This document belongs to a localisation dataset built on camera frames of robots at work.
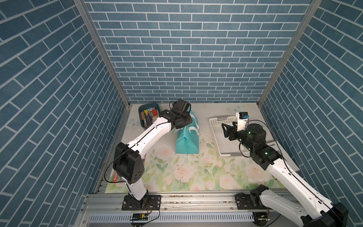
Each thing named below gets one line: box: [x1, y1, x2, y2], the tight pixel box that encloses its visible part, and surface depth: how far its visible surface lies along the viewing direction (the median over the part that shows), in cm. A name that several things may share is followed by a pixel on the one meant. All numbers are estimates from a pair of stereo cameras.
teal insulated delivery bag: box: [175, 107, 200, 155], surface depth 84 cm
